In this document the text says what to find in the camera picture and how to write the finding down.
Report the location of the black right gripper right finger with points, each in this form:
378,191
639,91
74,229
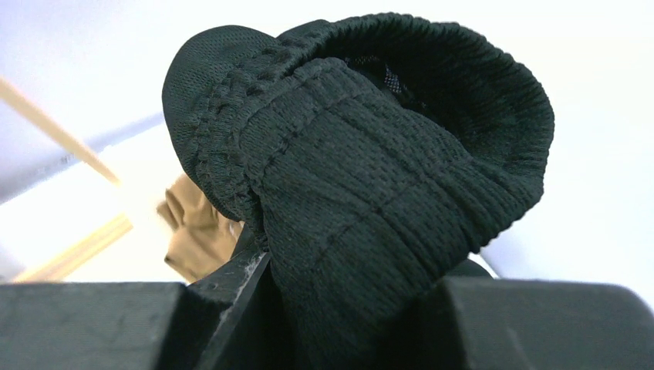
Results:
470,320

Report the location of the black shorts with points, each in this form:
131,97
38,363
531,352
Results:
368,155

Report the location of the wooden clothes rack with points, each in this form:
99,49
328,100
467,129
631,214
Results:
71,217

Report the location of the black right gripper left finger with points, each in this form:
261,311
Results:
136,325

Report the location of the brown shorts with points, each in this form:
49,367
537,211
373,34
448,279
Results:
203,239

